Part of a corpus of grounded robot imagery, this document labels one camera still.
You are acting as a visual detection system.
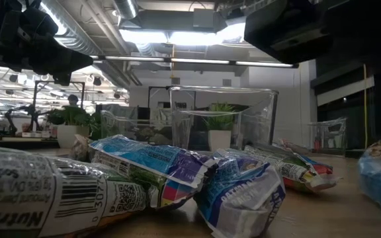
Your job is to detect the person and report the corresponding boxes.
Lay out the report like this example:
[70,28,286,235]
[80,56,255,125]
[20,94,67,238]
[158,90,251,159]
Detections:
[66,94,81,108]

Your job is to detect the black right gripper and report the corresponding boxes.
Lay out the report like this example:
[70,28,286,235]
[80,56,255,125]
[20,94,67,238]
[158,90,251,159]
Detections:
[243,0,333,65]

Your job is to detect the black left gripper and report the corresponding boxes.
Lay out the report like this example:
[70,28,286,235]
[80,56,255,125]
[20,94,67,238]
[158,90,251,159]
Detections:
[1,8,94,86]

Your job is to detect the white-backed granola bar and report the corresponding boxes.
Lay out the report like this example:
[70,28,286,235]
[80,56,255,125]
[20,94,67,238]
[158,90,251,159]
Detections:
[0,145,151,238]

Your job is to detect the spiky potted plant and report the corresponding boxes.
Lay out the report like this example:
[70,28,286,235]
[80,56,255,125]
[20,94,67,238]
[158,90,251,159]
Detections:
[203,102,238,153]

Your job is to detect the leafy potted plant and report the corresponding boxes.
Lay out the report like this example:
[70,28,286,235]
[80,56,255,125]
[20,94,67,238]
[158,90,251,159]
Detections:
[46,105,103,149]

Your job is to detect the silver ventilation duct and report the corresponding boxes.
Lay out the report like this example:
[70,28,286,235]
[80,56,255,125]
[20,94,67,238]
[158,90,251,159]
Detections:
[40,0,104,57]
[112,0,138,20]

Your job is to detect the tall clear plastic bin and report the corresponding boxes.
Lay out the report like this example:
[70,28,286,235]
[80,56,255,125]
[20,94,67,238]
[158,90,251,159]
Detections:
[169,85,280,153]

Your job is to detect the black background frame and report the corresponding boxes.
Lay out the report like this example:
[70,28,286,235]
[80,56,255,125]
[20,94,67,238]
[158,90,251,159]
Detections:
[33,80,86,110]

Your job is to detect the long LED light bar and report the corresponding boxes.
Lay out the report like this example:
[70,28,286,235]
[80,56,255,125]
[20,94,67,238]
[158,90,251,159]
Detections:
[89,55,299,69]

